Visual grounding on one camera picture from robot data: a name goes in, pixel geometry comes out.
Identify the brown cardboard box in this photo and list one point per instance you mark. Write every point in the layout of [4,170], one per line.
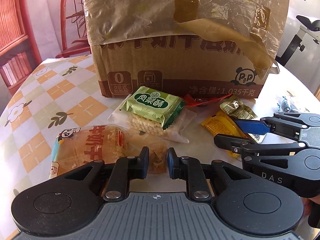
[175,62]

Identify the blue wrapped candy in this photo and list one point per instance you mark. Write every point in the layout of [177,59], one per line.
[287,103]

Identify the green pastry packet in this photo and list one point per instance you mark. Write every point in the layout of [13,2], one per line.
[152,105]

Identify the silver snack packet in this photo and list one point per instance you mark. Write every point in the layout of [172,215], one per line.
[256,137]

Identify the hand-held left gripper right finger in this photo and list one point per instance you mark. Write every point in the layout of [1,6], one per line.
[171,162]

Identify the yellow snack packet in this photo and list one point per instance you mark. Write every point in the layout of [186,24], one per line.
[222,127]

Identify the clear cracker packet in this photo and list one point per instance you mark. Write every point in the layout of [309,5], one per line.
[180,127]

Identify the yellow translucent plastic bag liner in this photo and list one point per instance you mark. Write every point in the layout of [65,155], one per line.
[140,12]

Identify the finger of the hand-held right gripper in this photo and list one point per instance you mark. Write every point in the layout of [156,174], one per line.
[252,126]
[232,143]

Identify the olive checkered snack packet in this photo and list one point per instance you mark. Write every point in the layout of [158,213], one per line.
[236,108]

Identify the red snack wrapper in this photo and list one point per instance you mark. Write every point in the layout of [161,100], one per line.
[200,101]

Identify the black exercise bike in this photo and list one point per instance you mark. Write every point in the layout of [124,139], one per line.
[302,32]

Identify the panda print bread packet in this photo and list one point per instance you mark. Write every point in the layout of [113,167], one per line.
[100,147]

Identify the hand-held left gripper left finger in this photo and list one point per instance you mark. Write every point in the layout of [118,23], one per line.
[144,161]

